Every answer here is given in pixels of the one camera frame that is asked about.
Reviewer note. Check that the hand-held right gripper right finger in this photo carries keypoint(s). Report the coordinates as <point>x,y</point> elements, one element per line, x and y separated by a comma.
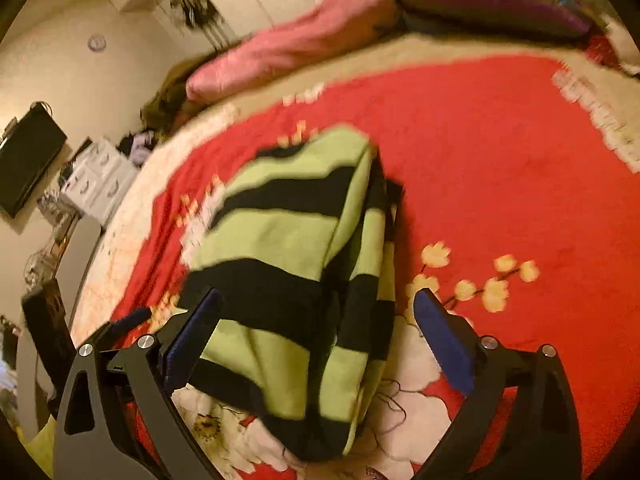
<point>442,340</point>

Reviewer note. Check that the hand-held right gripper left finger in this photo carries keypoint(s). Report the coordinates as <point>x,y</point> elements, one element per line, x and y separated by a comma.
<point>195,330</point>

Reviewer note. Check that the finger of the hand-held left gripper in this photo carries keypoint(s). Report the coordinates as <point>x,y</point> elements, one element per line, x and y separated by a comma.
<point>131,317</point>

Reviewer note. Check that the green black striped sweater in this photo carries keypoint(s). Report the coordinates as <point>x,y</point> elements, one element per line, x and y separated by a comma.
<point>280,230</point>

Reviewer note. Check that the dark clothes pile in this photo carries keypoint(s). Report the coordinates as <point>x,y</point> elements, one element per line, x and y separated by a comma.
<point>137,142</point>

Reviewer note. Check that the yellow cloth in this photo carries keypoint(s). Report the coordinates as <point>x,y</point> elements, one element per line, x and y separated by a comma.
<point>42,442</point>

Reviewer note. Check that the white cardboard boxes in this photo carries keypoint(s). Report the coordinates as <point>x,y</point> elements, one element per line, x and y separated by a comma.
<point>100,180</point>

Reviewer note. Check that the black television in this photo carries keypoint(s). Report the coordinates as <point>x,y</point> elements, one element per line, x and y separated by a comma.
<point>27,160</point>

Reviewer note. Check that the red floral blanket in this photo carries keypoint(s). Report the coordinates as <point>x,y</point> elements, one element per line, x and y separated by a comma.
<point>500,160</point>

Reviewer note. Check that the brown cloth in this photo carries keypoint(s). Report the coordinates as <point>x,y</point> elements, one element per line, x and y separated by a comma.
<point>167,100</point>

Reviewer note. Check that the pink pillow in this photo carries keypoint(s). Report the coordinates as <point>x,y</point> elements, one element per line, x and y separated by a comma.
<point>300,40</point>

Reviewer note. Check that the red white cloth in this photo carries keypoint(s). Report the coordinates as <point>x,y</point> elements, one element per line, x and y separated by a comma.
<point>612,45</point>

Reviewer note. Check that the round wall clock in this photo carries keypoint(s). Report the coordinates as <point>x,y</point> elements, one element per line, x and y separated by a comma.
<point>96,42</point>

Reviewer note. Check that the wall poster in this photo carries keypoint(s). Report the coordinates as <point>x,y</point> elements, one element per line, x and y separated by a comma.
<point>195,7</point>

